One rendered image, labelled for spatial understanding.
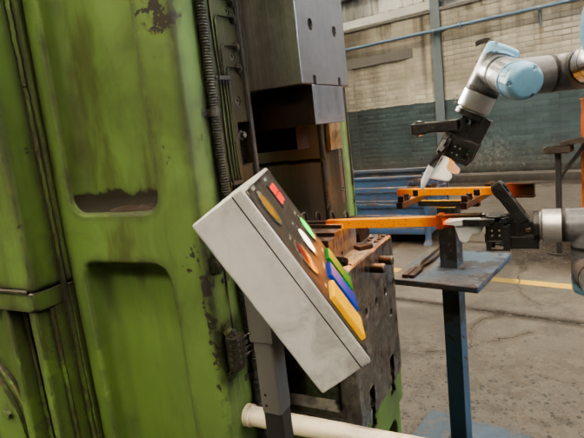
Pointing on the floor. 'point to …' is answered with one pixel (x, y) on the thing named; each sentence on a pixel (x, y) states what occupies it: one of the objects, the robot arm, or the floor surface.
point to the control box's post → (274, 389)
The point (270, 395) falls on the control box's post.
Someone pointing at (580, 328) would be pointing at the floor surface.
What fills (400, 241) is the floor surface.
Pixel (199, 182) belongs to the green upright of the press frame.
